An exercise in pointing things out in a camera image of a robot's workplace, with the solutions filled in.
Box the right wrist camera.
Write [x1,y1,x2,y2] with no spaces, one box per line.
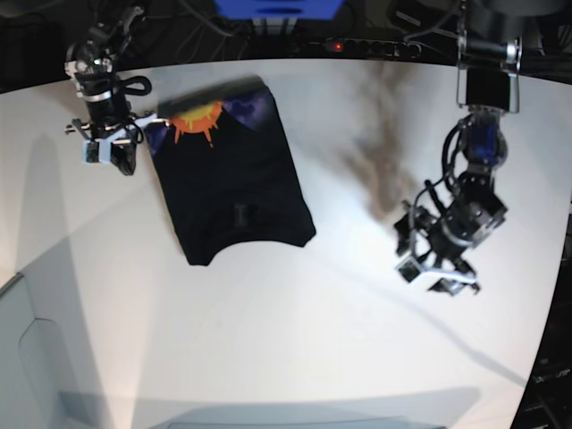
[81,140,111,164]

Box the black T-shirt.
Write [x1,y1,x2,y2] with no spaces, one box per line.
[145,76,316,266]

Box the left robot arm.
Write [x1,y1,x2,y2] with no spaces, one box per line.
[394,1,522,296]

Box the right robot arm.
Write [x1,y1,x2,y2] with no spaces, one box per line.
[64,1,168,176]

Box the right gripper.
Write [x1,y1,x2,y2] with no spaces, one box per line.
[64,96,168,176]

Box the black power strip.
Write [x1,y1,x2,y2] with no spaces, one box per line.
[297,38,422,61]

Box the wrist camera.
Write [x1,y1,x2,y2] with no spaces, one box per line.
[81,140,111,164]
[396,256,423,283]

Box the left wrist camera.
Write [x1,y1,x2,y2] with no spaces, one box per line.
[396,256,423,283]

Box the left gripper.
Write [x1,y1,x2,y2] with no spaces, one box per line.
[394,201,481,296]

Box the blue plastic box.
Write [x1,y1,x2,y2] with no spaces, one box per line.
[214,0,343,20]

